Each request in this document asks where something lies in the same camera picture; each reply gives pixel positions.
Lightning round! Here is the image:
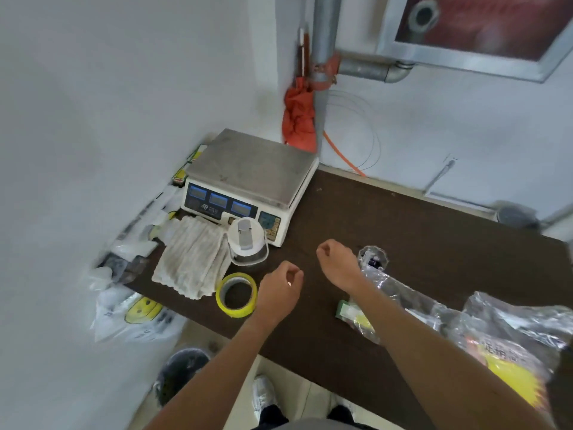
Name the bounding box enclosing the person's right hand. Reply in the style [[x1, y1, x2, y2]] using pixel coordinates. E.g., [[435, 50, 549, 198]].
[[316, 239, 366, 294]]

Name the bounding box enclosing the person's left hand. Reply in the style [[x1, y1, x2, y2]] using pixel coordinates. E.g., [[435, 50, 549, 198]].
[[255, 260, 305, 330]]

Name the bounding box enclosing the small clear round container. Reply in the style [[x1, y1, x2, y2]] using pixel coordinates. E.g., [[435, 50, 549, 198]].
[[357, 245, 389, 272]]

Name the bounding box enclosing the small green box red arrow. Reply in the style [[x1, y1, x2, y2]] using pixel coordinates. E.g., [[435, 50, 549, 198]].
[[335, 299, 377, 336]]

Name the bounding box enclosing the yellow tape roll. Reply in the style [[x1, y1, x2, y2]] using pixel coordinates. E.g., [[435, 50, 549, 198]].
[[215, 272, 259, 320]]

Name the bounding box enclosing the clear bag with white label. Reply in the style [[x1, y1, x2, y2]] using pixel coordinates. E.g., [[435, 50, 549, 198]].
[[335, 263, 462, 345]]

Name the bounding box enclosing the clear jar with white lid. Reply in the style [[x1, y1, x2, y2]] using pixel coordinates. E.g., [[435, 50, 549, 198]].
[[226, 217, 270, 267]]

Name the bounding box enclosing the white ribbed cloth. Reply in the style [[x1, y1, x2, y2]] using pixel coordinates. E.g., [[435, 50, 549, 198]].
[[151, 215, 233, 300]]

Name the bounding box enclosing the clear plastic bag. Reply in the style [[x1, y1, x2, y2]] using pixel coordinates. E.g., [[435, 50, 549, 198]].
[[461, 290, 573, 354]]

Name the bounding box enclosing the clear bag yellow starburst sign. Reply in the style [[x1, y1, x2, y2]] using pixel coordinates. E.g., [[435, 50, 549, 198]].
[[452, 326, 560, 426]]

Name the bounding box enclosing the person's left forearm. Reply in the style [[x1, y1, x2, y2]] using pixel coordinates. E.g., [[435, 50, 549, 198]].
[[143, 315, 281, 430]]

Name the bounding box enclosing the person's right forearm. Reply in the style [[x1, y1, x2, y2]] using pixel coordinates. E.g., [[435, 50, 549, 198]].
[[347, 277, 558, 430]]

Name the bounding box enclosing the person's left white shoe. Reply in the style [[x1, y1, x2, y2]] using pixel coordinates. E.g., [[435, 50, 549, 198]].
[[252, 374, 278, 422]]

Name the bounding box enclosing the person's white shoe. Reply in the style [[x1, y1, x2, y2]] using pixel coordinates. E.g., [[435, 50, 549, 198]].
[[331, 394, 359, 413], [252, 374, 278, 422]]

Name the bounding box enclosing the person's right white shoe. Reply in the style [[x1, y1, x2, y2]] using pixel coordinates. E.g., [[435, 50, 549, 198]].
[[331, 394, 359, 413]]

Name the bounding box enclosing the black trash bin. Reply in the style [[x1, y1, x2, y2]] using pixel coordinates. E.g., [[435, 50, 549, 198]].
[[153, 346, 212, 408]]

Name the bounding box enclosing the person's grey shirt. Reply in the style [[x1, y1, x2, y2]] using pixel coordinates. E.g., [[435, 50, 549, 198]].
[[273, 418, 359, 430]]

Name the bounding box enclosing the white electronic scale steel pan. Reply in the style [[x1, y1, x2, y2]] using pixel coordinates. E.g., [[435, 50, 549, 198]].
[[181, 128, 320, 248]]

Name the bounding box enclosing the white bag with yellow smiley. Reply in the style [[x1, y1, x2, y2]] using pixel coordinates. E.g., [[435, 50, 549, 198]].
[[89, 284, 187, 345]]

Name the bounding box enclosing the yellow green packet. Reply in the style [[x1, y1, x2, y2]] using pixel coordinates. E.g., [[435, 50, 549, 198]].
[[171, 144, 209, 188]]

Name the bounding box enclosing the pile of white plastic bags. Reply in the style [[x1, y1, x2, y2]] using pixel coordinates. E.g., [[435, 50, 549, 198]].
[[87, 183, 184, 291]]

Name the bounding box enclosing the white round bin dark lid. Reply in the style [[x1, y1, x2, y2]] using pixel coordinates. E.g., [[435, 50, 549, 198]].
[[494, 201, 543, 231]]

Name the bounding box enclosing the white plastic pipe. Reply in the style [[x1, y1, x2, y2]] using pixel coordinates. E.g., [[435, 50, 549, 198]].
[[539, 203, 573, 242]]

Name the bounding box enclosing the grey metal pipe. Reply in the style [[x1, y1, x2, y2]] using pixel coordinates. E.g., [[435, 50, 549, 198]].
[[309, 0, 415, 153]]

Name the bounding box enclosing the metal framed red cabinet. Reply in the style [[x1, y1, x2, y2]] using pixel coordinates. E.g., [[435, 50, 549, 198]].
[[375, 0, 573, 84]]

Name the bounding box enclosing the orange cable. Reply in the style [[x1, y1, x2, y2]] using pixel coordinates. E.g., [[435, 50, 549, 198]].
[[322, 130, 367, 179]]

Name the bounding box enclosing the thin wire loop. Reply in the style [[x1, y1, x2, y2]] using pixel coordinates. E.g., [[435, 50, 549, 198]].
[[326, 89, 382, 171]]

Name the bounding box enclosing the grey wall plug with conduit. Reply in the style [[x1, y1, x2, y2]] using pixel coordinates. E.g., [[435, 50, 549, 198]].
[[423, 156, 457, 195]]

